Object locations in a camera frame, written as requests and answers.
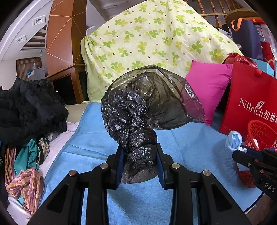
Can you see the teal cloth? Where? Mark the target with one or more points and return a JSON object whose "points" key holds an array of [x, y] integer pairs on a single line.
{"points": [[27, 153]]}

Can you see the clover print quilt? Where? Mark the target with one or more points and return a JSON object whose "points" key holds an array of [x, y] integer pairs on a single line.
{"points": [[151, 36]]}

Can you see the light blue blanket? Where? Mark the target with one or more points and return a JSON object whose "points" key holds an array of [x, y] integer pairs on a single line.
{"points": [[90, 140]]}

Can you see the orange pink striped scarf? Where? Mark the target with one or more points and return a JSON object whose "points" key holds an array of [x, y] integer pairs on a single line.
{"points": [[30, 186]]}

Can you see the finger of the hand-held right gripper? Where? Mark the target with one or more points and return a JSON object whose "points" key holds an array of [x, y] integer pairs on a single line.
{"points": [[246, 156]]}

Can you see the red plastic mesh basket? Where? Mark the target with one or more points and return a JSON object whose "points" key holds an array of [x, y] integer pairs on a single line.
{"points": [[261, 134]]}

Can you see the light blue box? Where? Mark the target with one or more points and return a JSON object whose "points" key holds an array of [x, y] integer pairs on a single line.
{"points": [[263, 66]]}

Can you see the pink pillow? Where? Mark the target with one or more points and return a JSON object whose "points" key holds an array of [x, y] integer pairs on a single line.
{"points": [[207, 90]]}

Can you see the black ruffled cloth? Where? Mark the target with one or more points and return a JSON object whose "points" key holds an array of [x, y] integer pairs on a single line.
{"points": [[28, 110]]}

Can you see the black plastic trash bag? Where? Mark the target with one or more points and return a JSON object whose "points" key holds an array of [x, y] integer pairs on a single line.
{"points": [[138, 103]]}

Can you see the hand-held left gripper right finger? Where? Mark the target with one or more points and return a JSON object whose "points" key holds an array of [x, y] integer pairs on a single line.
{"points": [[160, 166]]}

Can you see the round wooden table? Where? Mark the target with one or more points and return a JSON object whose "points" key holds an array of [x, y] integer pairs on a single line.
{"points": [[242, 14]]}

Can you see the red plastic bag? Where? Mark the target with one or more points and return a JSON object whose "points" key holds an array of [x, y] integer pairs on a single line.
{"points": [[238, 58]]}

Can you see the red shopping bag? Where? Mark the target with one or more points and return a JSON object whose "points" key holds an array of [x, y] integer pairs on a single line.
{"points": [[248, 97]]}

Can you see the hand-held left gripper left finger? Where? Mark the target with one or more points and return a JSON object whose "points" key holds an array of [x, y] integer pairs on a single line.
{"points": [[119, 166]]}

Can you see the white tissue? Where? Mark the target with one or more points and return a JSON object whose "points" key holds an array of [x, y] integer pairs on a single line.
{"points": [[234, 140]]}

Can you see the wooden stair railing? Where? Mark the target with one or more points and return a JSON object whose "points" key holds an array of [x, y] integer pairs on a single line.
{"points": [[213, 10]]}

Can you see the wooden cabinet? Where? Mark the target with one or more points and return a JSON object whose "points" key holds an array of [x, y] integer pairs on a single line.
{"points": [[62, 43]]}

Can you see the beige cushion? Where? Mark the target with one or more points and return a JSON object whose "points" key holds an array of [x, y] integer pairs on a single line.
{"points": [[75, 112]]}

